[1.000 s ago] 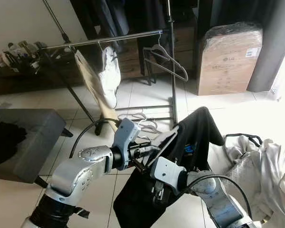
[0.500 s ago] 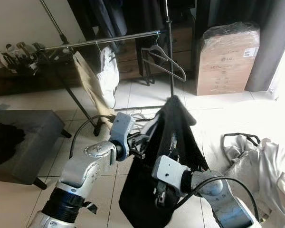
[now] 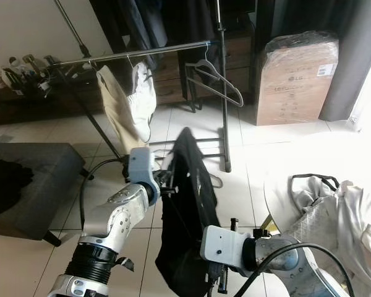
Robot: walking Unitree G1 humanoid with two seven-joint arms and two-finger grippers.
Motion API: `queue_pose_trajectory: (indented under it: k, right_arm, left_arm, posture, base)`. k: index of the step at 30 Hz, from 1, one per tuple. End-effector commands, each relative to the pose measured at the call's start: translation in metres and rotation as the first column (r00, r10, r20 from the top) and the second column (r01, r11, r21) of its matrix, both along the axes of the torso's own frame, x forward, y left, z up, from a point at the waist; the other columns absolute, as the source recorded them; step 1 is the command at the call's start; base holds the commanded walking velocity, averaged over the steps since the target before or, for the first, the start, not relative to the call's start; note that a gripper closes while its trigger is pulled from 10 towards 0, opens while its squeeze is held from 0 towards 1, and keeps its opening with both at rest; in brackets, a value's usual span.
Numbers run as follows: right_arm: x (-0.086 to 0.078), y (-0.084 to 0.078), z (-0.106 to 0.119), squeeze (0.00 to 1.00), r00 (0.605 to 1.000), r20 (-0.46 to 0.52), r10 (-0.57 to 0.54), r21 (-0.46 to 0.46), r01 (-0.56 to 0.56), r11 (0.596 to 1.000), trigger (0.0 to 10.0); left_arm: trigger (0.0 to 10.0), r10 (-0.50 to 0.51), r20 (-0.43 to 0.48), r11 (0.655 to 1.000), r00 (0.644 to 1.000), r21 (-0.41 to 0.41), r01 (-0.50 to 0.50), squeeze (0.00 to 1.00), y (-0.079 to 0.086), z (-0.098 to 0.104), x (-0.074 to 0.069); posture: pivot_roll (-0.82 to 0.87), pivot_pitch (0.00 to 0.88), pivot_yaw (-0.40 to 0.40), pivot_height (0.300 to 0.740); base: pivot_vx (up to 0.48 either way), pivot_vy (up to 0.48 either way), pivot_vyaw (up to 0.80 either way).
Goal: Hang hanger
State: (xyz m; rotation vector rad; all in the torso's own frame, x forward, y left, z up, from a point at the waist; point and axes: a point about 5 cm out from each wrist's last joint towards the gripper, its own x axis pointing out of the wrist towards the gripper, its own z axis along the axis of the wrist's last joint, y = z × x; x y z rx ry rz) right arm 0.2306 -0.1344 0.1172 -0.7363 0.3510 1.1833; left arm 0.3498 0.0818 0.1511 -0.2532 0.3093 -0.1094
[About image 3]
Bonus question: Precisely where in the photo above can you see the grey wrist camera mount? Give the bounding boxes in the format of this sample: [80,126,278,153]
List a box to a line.
[200,224,251,276]
[129,147,160,186]

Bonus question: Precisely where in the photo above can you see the black clothes rack silver rail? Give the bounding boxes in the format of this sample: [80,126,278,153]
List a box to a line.
[46,0,232,174]

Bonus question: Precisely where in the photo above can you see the beige garment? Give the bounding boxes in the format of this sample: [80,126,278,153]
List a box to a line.
[96,65,150,155]

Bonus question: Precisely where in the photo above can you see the white quilted garment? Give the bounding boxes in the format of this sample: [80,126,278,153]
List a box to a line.
[281,204,344,248]

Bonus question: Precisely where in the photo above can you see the dark wooden drawer cabinet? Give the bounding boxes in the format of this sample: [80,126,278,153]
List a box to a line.
[148,34,254,112]

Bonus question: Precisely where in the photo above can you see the white garment black stripes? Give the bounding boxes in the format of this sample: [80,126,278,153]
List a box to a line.
[131,62,156,142]

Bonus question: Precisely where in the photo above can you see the grey ottoman black legs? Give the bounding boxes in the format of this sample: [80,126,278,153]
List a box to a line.
[0,144,95,247]

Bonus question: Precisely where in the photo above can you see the brass ornament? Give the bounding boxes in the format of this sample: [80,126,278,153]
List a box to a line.
[22,54,39,70]

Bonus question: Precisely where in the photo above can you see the white garment black strap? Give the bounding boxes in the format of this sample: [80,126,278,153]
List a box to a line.
[291,174,371,297]

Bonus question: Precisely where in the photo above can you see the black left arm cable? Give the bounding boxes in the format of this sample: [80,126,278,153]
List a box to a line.
[79,155,130,211]

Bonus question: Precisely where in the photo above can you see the grey hanger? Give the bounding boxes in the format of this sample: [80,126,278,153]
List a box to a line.
[185,45,245,107]

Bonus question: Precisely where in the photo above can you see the dark wooden low console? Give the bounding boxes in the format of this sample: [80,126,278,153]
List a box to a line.
[0,74,106,124]

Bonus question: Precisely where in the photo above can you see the blue-grey garment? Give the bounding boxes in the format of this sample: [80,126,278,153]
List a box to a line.
[90,0,168,69]

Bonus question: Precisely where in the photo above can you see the plastic wrapped cardboard box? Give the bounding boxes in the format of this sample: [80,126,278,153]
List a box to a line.
[255,31,339,126]

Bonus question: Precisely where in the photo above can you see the black shirt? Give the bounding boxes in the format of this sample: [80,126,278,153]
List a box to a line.
[164,0,223,50]

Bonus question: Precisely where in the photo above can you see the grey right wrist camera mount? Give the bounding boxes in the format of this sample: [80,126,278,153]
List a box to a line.
[200,224,251,276]

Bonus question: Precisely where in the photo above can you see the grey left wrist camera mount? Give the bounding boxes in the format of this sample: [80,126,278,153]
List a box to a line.
[129,147,160,186]

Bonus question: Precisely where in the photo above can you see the dark grey curtain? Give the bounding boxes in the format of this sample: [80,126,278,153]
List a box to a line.
[272,0,371,123]

